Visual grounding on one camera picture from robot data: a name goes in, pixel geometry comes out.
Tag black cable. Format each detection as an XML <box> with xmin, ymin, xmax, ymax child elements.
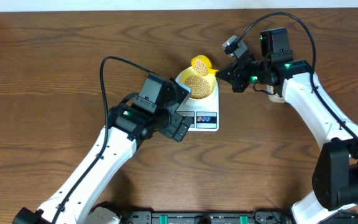
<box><xmin>237</xmin><ymin>11</ymin><xmax>358</xmax><ymax>169</ymax></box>
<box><xmin>51</xmin><ymin>55</ymin><xmax>158</xmax><ymax>224</ymax></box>

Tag right black cable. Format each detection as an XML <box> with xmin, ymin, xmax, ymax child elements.
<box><xmin>237</xmin><ymin>11</ymin><xmax>358</xmax><ymax>169</ymax></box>

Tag left black cable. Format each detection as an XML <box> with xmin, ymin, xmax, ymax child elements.
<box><xmin>51</xmin><ymin>55</ymin><xmax>158</xmax><ymax>224</ymax></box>

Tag soybeans in yellow bowl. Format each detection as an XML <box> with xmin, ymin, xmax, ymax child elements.
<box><xmin>183</xmin><ymin>75</ymin><xmax>211</xmax><ymax>99</ymax></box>

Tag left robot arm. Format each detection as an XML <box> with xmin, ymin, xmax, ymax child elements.
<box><xmin>13</xmin><ymin>93</ymin><xmax>191</xmax><ymax>223</ymax></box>

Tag soybeans in yellow scoop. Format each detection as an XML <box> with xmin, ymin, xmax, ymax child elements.
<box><xmin>193</xmin><ymin>59</ymin><xmax>208</xmax><ymax>76</ymax></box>

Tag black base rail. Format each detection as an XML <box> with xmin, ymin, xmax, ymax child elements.
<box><xmin>85</xmin><ymin>201</ymin><xmax>358</xmax><ymax>224</ymax></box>

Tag yellow measuring scoop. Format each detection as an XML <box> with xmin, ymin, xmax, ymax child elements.
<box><xmin>191</xmin><ymin>55</ymin><xmax>217</xmax><ymax>75</ymax></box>

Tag pale yellow plastic bowl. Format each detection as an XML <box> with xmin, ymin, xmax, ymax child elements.
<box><xmin>178</xmin><ymin>67</ymin><xmax>216</xmax><ymax>99</ymax></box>

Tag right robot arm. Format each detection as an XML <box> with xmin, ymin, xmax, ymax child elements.
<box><xmin>216</xmin><ymin>28</ymin><xmax>358</xmax><ymax>223</ymax></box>

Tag white digital kitchen scale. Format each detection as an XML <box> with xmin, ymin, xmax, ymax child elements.
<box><xmin>176</xmin><ymin>74</ymin><xmax>219</xmax><ymax>131</ymax></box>

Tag clear plastic container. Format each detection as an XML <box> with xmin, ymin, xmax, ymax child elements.
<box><xmin>266</xmin><ymin>85</ymin><xmax>285</xmax><ymax>103</ymax></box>

